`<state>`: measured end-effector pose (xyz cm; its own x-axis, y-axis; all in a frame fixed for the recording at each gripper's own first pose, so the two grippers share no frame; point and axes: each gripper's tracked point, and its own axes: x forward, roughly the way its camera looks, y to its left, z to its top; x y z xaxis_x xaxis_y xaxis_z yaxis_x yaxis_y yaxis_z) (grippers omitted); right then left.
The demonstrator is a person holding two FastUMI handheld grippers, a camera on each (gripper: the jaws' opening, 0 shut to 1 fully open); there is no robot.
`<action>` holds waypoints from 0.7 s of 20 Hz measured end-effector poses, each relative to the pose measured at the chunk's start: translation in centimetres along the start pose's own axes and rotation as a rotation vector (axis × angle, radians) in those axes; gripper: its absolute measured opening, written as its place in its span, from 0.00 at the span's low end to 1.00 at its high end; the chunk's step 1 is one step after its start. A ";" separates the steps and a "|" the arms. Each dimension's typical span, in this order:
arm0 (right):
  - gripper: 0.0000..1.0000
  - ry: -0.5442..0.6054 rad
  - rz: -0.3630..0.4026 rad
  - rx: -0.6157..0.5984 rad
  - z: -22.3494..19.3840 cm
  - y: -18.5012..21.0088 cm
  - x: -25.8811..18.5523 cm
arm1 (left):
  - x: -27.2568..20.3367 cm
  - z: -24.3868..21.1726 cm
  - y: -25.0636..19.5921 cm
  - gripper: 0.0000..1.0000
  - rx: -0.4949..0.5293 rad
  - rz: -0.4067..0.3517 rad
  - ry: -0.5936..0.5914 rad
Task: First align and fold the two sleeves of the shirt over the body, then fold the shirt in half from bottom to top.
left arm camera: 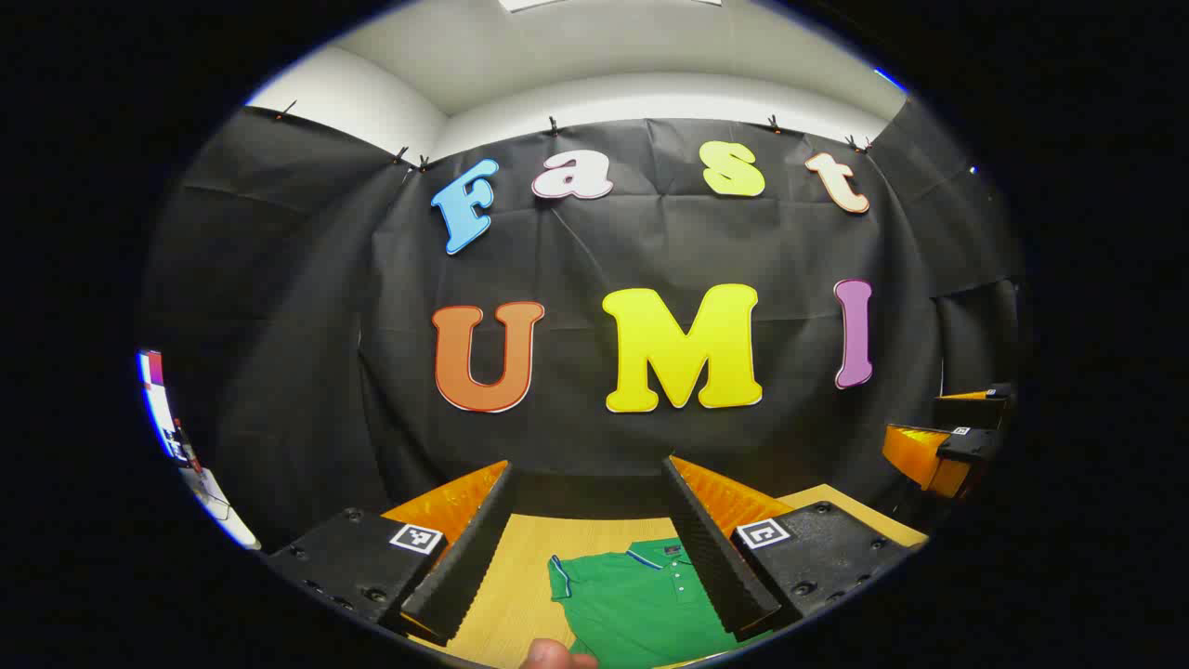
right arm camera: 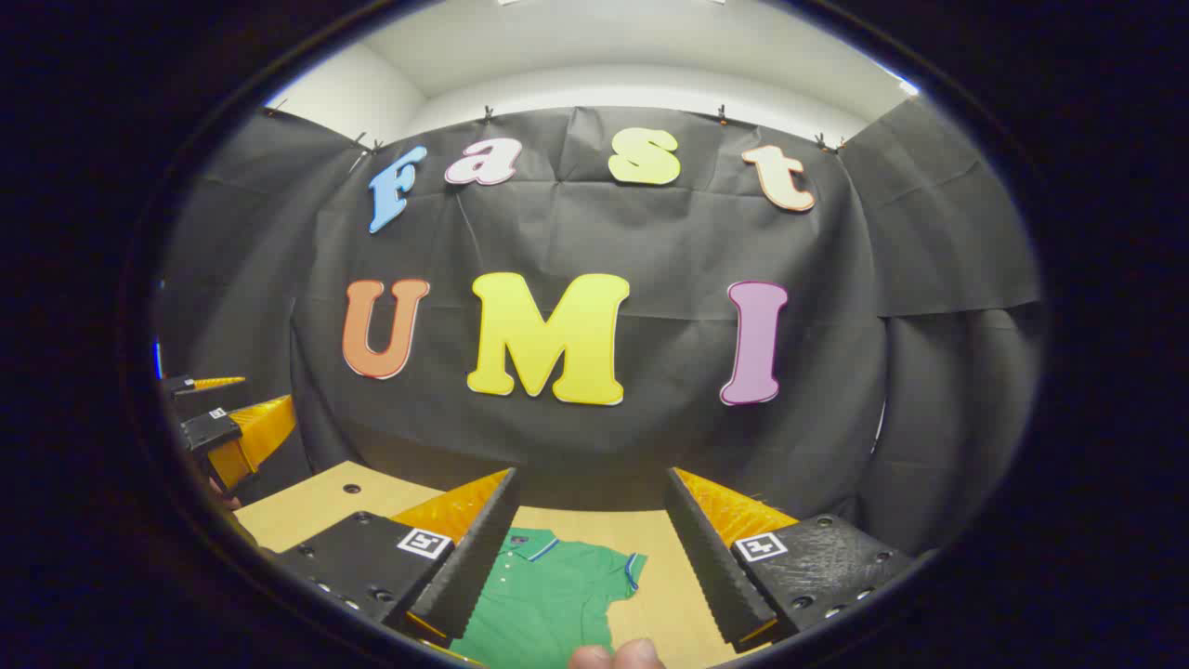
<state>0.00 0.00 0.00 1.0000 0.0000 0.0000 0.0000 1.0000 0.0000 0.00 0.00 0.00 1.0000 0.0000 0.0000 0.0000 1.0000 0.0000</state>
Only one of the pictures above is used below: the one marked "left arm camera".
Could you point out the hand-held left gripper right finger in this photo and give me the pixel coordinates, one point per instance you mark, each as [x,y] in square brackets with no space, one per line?
[711,557]

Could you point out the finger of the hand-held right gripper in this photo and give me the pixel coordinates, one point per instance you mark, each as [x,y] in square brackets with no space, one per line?
[920,455]
[971,409]

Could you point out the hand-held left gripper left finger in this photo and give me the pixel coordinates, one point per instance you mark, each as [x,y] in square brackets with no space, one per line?
[469,557]

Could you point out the green T-shirt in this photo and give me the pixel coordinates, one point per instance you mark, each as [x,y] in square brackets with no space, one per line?
[632,604]

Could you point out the black backdrop cloth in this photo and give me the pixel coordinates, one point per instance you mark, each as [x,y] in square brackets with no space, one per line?
[790,260]

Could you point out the row of black cloth clips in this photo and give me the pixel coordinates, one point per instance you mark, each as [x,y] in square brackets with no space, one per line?
[553,125]

